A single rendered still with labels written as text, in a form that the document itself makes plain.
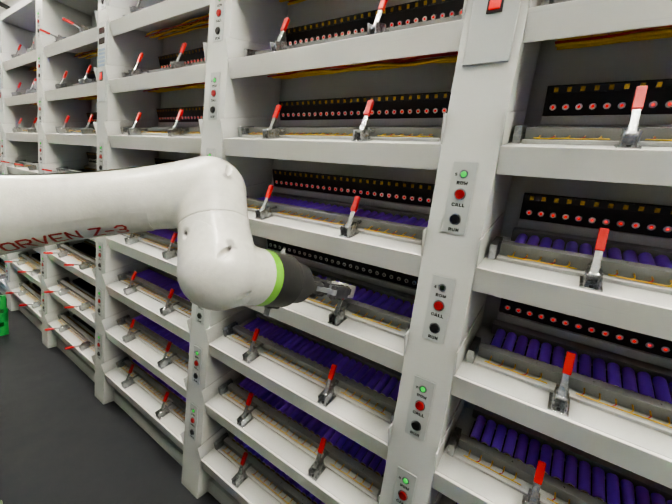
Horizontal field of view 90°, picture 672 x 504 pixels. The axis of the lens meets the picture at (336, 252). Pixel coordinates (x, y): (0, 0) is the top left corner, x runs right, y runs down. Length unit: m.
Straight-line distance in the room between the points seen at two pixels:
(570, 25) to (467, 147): 0.21
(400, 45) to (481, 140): 0.24
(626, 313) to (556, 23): 0.43
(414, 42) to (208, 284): 0.55
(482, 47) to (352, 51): 0.26
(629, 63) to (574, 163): 0.28
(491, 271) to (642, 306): 0.19
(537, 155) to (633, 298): 0.24
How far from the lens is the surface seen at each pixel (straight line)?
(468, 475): 0.80
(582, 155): 0.61
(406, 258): 0.66
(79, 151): 2.33
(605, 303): 0.62
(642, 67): 0.85
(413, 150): 0.66
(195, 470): 1.39
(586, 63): 0.86
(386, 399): 0.85
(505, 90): 0.64
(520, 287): 0.62
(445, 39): 0.71
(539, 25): 0.68
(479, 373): 0.69
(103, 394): 1.91
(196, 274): 0.46
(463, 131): 0.64
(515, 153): 0.62
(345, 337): 0.76
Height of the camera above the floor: 1.04
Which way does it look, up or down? 10 degrees down
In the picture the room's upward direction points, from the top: 7 degrees clockwise
